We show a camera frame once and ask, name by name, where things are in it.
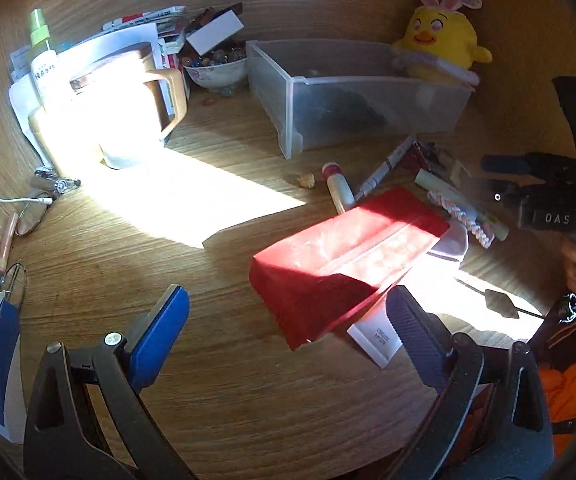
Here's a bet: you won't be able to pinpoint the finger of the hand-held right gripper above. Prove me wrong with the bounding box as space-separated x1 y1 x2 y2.
460 175 524 212
481 152 576 182

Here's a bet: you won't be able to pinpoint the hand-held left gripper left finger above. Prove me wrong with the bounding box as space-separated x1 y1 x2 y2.
23 284 199 480

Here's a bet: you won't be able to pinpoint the yellow chick plush toy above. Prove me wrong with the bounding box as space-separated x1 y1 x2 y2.
390 0 494 86

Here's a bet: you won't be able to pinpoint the dark brown packet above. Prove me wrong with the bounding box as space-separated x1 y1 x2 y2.
188 4 244 31

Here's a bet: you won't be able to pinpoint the orange jacket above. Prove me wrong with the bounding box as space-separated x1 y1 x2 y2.
538 310 576 428

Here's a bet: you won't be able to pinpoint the white flat tube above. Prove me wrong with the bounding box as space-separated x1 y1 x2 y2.
346 305 404 370

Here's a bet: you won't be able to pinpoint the small black object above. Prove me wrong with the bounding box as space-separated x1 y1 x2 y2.
318 91 389 128

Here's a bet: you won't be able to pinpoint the stack of papers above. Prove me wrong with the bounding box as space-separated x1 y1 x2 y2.
10 20 184 111

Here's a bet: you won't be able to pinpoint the white glue stick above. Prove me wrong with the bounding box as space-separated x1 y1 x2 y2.
321 161 356 216

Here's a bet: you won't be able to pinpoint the pale green tube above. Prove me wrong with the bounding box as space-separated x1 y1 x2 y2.
414 168 510 241

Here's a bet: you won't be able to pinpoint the white cardboard box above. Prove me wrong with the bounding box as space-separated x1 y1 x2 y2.
185 11 245 54

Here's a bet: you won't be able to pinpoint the red white marker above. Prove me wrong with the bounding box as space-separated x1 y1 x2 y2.
100 6 189 31

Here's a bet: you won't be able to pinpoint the clear plastic storage bin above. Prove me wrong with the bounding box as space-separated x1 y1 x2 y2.
245 39 474 160

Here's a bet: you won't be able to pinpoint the small red packet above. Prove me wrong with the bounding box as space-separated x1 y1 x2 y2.
400 147 426 171

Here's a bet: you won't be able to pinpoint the dark striped packet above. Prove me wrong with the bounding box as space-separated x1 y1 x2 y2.
415 141 456 173

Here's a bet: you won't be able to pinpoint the red pouch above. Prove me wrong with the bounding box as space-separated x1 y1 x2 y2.
248 186 451 352

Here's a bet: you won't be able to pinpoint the light blue round container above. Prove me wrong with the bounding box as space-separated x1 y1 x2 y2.
430 221 470 265

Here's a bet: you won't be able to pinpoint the floral ceramic bowl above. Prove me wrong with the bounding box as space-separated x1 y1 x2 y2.
183 50 248 92

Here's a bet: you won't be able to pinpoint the beige lidded pitcher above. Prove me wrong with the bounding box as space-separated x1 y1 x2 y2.
28 45 189 171

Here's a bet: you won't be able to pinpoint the pink white braided cord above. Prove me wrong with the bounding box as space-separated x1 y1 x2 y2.
427 189 498 250

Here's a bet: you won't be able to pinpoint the pile of glass marbles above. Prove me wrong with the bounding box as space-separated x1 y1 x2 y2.
185 46 246 68

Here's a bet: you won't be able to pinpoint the eyeglasses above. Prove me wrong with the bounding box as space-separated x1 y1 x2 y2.
15 187 61 237

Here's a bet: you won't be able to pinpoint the white green spray bottle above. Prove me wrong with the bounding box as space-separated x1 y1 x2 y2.
28 8 61 106

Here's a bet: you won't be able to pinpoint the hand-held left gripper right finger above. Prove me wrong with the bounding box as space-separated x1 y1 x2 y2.
385 284 555 480

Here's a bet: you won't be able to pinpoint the red white box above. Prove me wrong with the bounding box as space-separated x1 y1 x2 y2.
158 35 186 68

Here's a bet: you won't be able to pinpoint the white marker pen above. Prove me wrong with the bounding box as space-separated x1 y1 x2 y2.
355 135 416 206

